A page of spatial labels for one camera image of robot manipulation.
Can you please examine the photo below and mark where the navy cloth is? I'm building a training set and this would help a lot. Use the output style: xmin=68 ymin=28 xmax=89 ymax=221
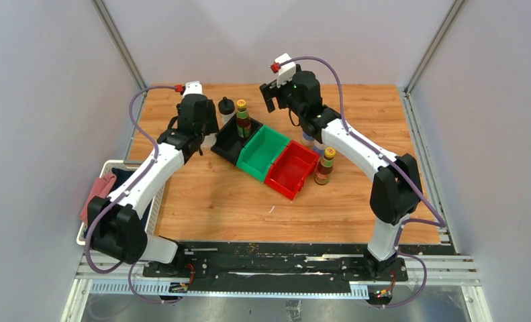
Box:
xmin=83 ymin=166 xmax=155 ymax=241

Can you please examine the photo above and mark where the left corner aluminium post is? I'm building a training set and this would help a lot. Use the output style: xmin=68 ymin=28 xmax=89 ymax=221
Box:
xmin=91 ymin=0 xmax=147 ymax=89

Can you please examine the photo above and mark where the white laundry basket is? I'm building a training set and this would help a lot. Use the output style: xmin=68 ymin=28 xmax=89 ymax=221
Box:
xmin=75 ymin=160 xmax=164 ymax=246

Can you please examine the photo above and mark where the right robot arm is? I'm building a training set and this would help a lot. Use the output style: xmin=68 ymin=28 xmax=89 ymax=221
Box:
xmin=259 ymin=70 xmax=422 ymax=280

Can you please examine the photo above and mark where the red storage bin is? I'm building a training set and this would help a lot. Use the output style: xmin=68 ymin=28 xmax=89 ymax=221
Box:
xmin=264 ymin=140 xmax=318 ymax=201

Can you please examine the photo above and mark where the red label sauce bottle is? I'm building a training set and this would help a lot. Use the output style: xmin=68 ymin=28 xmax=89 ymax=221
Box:
xmin=314 ymin=146 xmax=336 ymax=185

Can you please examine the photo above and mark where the aluminium frame rail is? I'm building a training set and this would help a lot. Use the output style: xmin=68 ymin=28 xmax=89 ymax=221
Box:
xmin=75 ymin=256 xmax=480 ymax=300

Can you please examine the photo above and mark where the pink cloth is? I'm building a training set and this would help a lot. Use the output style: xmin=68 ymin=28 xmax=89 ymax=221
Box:
xmin=79 ymin=172 xmax=117 ymax=223

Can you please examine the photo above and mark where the green storage bin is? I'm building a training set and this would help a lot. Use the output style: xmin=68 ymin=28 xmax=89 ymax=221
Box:
xmin=236 ymin=125 xmax=290 ymax=182

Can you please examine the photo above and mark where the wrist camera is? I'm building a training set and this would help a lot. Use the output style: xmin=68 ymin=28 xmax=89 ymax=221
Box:
xmin=182 ymin=81 xmax=203 ymax=96
xmin=270 ymin=53 xmax=297 ymax=88

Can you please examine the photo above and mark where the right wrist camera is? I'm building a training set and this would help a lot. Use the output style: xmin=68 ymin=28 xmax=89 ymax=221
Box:
xmin=270 ymin=53 xmax=297 ymax=88

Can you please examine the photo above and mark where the white spice jar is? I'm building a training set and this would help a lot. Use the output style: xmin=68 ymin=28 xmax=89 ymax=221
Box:
xmin=312 ymin=140 xmax=326 ymax=156

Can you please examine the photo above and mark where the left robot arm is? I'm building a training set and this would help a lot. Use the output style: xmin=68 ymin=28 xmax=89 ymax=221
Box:
xmin=85 ymin=93 xmax=218 ymax=277

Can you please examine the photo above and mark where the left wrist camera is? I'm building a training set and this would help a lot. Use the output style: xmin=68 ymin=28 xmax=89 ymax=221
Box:
xmin=182 ymin=81 xmax=203 ymax=96

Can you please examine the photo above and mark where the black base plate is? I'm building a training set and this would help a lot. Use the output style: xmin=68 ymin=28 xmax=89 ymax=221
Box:
xmin=142 ymin=240 xmax=409 ymax=294

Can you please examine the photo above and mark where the blue spice jar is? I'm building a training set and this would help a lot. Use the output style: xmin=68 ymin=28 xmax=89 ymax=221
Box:
xmin=301 ymin=131 xmax=315 ymax=149

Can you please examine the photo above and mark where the right corner aluminium post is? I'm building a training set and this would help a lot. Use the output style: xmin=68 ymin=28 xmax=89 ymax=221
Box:
xmin=404 ymin=0 xmax=467 ymax=96

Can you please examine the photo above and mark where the squeeze bottle black cap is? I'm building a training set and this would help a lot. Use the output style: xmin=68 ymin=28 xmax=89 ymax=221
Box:
xmin=201 ymin=133 xmax=217 ymax=148
xmin=218 ymin=97 xmax=236 ymax=125

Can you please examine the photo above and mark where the black storage bin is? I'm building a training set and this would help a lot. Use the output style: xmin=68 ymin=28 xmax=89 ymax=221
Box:
xmin=211 ymin=117 xmax=263 ymax=166

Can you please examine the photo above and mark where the green label sauce bottle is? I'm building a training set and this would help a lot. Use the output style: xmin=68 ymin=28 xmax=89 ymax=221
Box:
xmin=236 ymin=99 xmax=251 ymax=139

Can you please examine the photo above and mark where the corner aluminium post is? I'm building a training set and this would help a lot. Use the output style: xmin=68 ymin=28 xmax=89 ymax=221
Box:
xmin=404 ymin=0 xmax=467 ymax=96
xmin=91 ymin=0 xmax=147 ymax=89

